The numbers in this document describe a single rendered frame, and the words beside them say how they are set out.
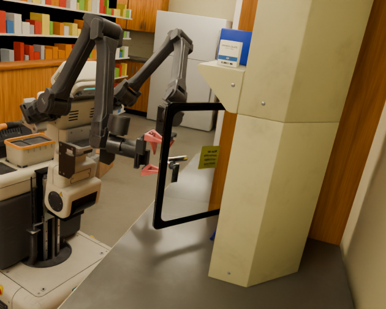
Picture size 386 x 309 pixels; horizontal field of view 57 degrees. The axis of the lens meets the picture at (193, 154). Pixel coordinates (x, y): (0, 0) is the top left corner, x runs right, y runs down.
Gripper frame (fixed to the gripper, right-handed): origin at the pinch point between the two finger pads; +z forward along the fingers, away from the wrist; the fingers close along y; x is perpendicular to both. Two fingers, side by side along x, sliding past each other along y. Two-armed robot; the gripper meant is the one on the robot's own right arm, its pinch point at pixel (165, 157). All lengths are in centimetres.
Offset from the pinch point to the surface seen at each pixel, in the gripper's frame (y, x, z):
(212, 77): 29.2, -17.5, 14.5
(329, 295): -25, -11, 56
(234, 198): 0.1, -17.5, 25.3
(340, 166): 4, 20, 55
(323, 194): -8, 20, 52
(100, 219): -121, 136, -92
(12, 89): -26, 134, -174
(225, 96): 25.3, -17.5, 18.2
